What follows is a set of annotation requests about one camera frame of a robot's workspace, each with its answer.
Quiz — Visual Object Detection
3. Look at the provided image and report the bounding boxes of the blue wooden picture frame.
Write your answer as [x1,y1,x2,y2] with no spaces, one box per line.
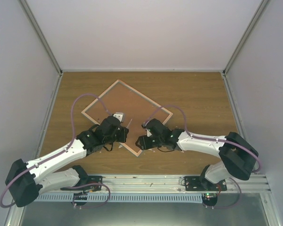
[82,80,173,157]

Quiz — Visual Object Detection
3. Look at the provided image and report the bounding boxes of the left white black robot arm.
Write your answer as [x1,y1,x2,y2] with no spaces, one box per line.
[4,113,129,207]

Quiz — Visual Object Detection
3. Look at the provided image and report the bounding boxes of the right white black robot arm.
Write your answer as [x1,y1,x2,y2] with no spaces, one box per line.
[135,119,258,191]

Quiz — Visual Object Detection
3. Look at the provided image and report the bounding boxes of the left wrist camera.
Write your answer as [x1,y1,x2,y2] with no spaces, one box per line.
[113,112,125,123]

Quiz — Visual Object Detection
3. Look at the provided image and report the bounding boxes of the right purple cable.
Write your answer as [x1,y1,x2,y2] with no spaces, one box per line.
[142,105,262,174]

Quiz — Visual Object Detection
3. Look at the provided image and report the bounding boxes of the purple cable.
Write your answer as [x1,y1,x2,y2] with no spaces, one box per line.
[0,93,114,209]
[142,105,262,174]

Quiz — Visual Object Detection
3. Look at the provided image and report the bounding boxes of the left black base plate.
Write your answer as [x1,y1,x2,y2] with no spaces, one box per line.
[60,175,103,192]

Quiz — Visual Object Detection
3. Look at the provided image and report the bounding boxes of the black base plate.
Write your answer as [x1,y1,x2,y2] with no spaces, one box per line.
[60,175,103,192]
[180,176,227,192]

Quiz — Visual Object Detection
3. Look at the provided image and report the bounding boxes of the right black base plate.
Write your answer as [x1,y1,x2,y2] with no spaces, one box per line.
[180,176,227,192]

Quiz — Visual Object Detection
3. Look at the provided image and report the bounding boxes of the grey slotted cable duct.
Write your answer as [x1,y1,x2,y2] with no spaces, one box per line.
[36,193,202,203]

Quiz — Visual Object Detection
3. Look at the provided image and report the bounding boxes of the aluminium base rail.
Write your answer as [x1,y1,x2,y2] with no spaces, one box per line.
[35,171,271,194]

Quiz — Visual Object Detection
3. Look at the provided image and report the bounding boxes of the left aluminium corner post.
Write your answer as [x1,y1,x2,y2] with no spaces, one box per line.
[18,0,63,76]

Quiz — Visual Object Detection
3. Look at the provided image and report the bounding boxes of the aluminium corner post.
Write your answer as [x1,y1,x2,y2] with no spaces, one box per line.
[18,0,63,76]
[222,0,270,76]

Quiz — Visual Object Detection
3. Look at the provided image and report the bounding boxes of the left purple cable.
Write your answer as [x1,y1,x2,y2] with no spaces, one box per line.
[0,93,114,209]

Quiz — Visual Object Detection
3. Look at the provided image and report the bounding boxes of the right aluminium corner post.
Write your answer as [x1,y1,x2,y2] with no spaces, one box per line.
[222,0,270,76]

